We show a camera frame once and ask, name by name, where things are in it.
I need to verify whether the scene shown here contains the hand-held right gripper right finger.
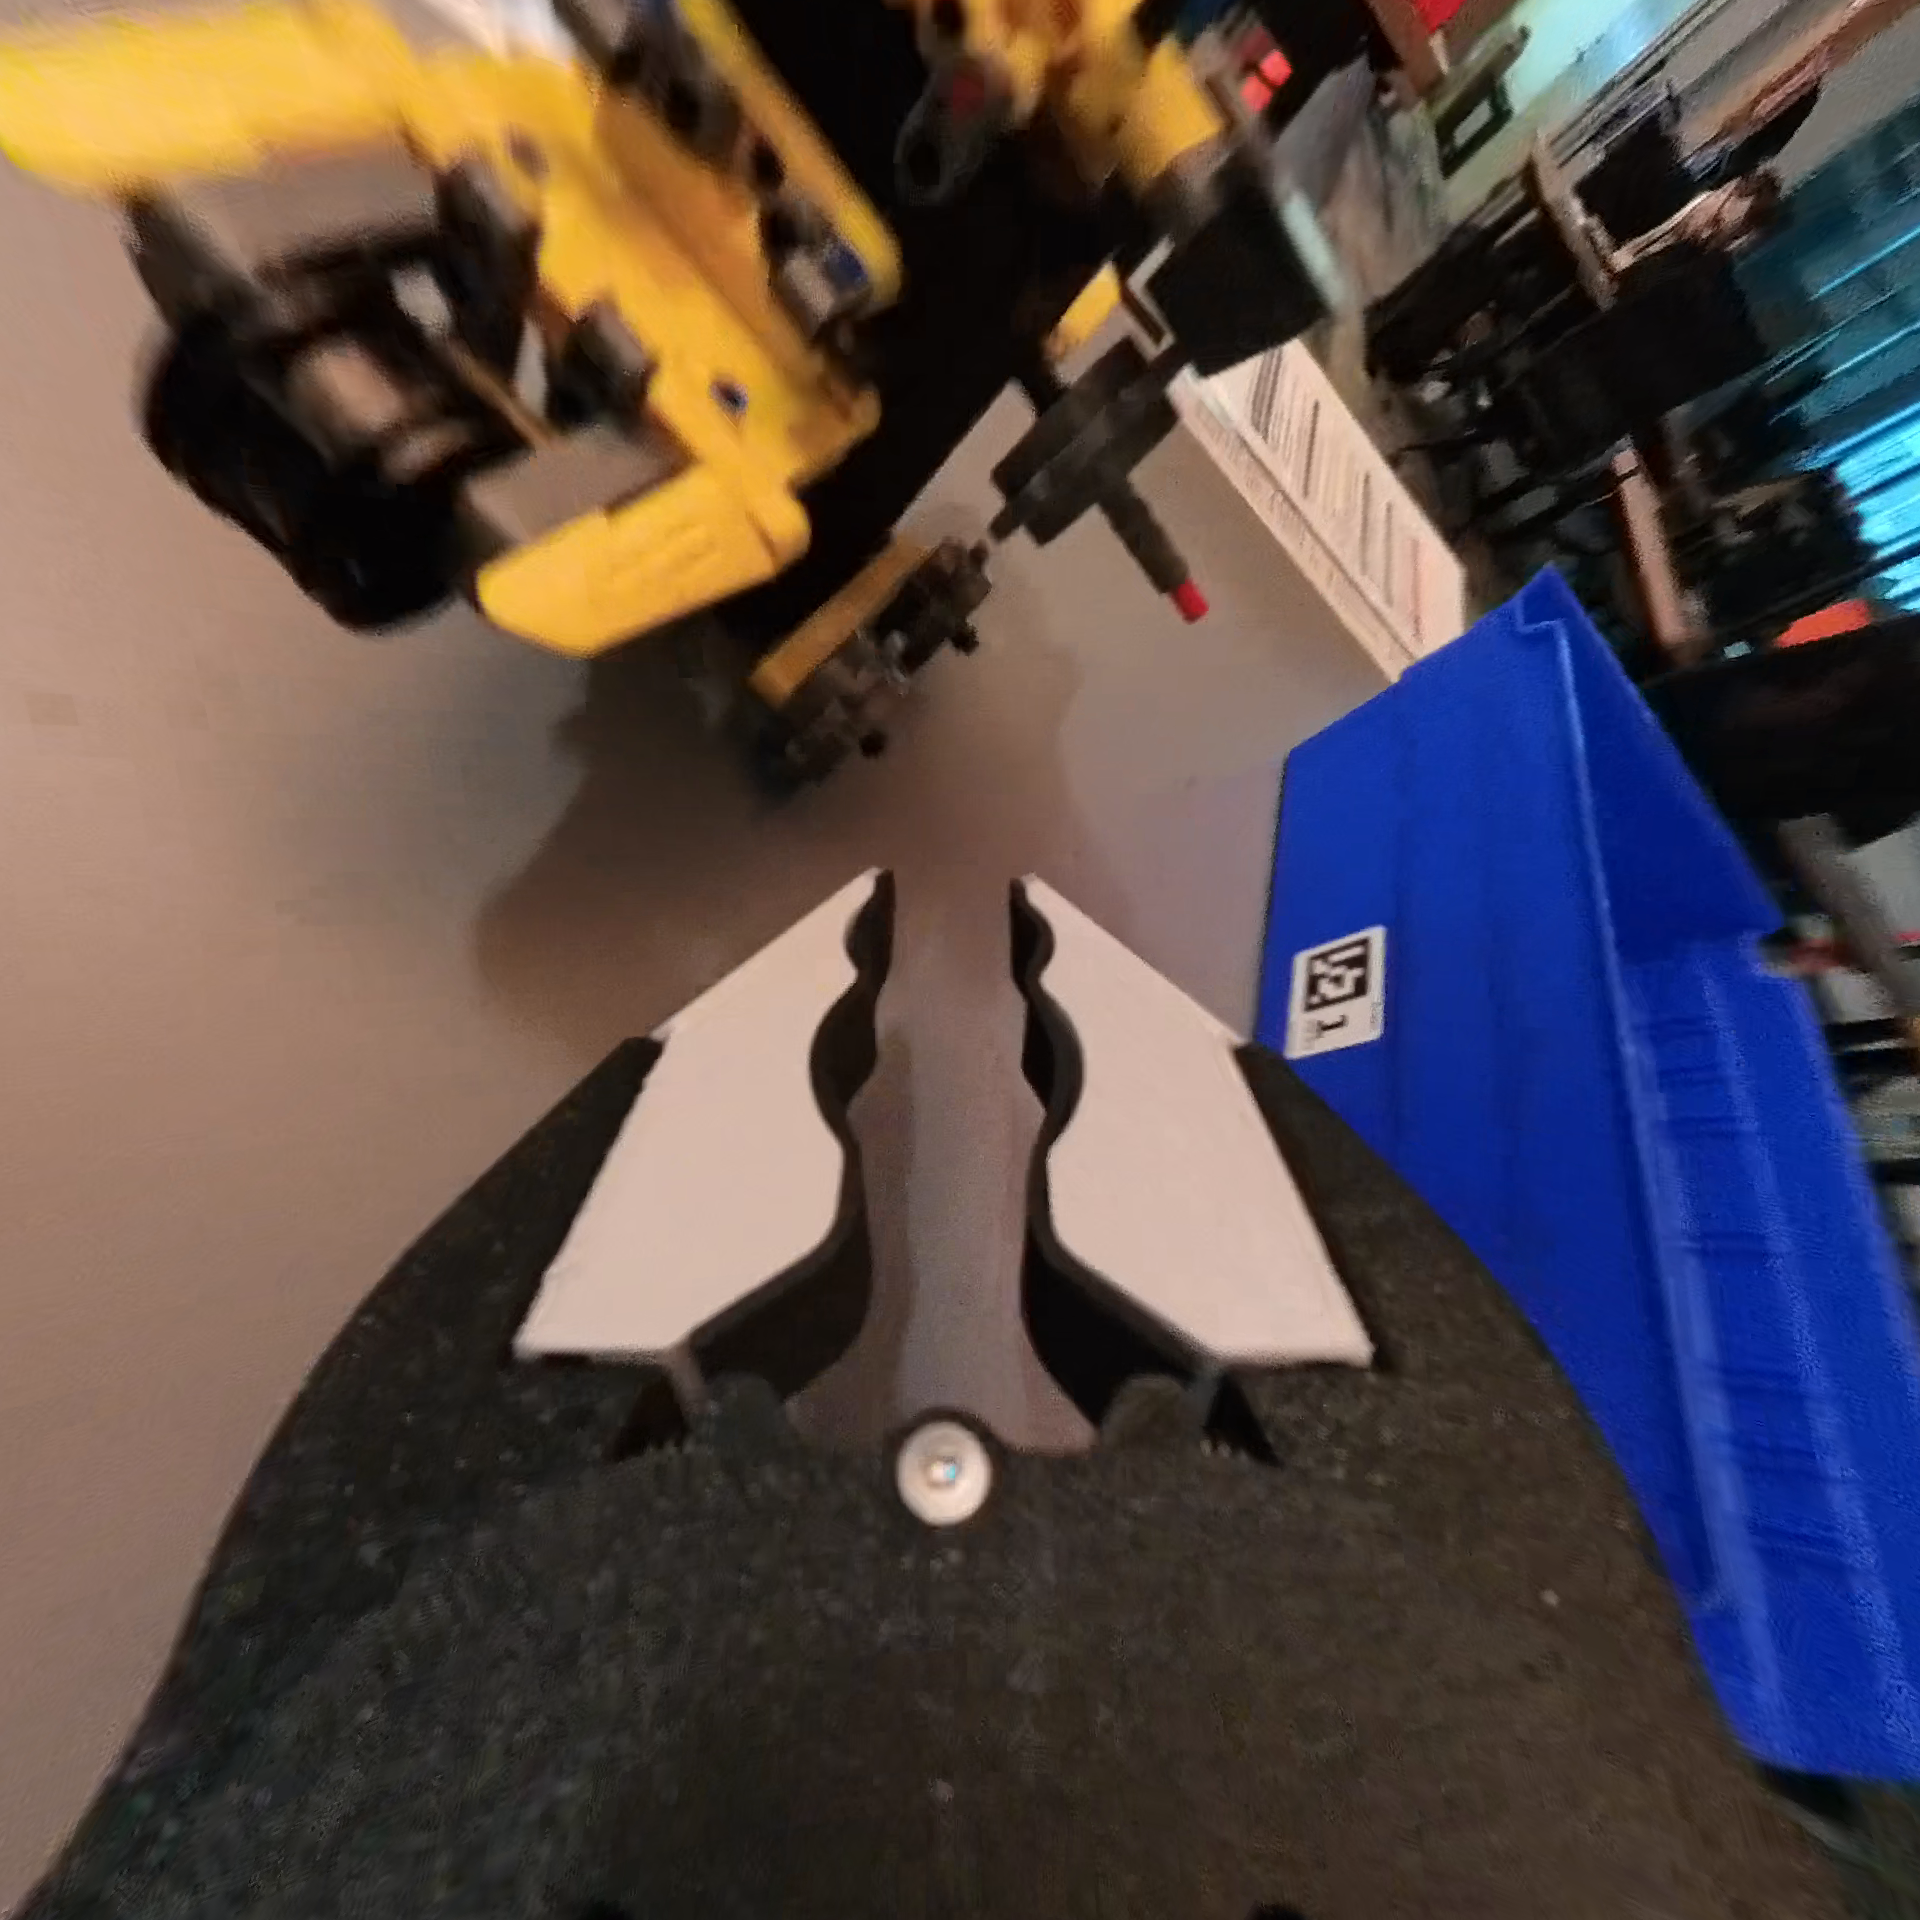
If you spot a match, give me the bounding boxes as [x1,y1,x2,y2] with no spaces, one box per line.
[1008,872,1376,1432]

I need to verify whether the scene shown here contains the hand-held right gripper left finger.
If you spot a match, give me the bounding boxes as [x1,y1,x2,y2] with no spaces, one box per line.
[515,866,897,1426]

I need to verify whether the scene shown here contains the yellow and black toy robot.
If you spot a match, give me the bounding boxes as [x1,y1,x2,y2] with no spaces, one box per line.
[0,0,1353,798]

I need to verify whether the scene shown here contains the blue plastic bin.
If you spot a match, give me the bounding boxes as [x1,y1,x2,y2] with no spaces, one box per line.
[1252,566,1920,1787]

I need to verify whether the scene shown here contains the white printed sheet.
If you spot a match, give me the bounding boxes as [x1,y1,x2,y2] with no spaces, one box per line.
[1167,342,1469,680]

